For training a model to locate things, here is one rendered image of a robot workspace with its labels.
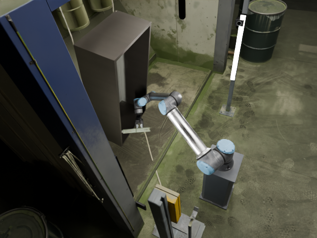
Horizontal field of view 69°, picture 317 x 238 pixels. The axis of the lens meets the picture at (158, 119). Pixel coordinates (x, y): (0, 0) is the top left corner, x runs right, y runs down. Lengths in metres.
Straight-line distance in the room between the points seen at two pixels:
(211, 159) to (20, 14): 1.57
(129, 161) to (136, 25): 1.67
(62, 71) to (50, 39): 0.13
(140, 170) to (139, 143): 0.41
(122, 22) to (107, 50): 0.39
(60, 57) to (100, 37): 0.98
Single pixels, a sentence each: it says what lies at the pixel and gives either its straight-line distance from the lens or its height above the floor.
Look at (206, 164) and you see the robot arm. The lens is 1.92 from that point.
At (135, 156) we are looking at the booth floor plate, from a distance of 3.04.
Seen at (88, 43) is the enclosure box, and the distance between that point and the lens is 1.89.
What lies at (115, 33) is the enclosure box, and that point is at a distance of 1.99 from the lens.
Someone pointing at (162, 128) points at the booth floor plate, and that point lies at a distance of 3.25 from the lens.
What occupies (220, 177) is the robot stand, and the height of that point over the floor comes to 0.64.
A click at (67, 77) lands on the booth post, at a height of 1.99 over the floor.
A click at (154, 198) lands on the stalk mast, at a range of 0.98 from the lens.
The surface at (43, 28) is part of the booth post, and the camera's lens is 0.94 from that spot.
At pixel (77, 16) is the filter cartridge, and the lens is 3.15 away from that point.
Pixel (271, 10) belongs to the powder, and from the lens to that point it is 4.25.
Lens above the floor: 2.54
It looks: 48 degrees down
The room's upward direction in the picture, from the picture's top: 9 degrees counter-clockwise
